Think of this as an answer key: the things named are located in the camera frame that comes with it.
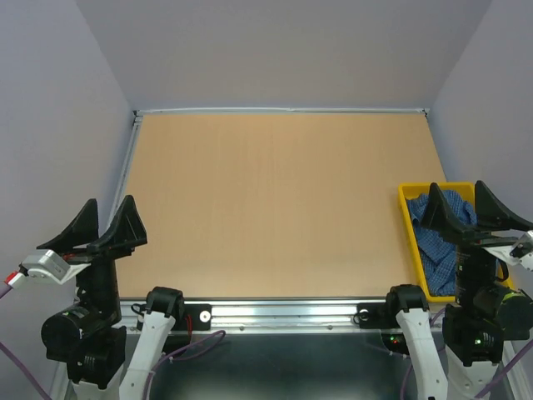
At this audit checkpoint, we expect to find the aluminium front rail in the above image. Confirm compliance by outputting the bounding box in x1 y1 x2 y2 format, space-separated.
118 297 459 334

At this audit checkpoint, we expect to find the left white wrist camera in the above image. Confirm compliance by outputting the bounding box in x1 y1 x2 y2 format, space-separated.
5 250 90 289

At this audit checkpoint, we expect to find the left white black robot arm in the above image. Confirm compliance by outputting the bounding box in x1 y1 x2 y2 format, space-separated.
38 195 186 399

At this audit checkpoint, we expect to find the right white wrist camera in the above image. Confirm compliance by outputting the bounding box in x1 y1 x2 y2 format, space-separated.
484 230 532 272

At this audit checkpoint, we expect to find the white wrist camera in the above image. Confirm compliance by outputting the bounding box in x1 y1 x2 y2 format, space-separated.
484 230 532 272
5 250 90 289

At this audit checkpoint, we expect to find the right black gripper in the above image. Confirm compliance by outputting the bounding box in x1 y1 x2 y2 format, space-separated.
420 177 533 307

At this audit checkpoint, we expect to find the yellow plastic tray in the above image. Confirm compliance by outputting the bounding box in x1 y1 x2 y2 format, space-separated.
399 181 529 303

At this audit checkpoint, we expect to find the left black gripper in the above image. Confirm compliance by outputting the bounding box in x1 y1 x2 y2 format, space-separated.
41 188 149 321

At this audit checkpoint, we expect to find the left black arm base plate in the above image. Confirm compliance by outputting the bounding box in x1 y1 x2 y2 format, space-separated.
131 302 212 333

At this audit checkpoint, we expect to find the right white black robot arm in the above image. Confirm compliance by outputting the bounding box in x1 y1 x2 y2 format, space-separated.
383 181 532 399

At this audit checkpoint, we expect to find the blue plaid long sleeve shirt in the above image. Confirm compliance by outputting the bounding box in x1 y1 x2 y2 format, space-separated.
406 190 477 297

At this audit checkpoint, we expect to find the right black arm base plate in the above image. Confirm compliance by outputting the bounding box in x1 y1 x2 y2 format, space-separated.
352 302 399 329

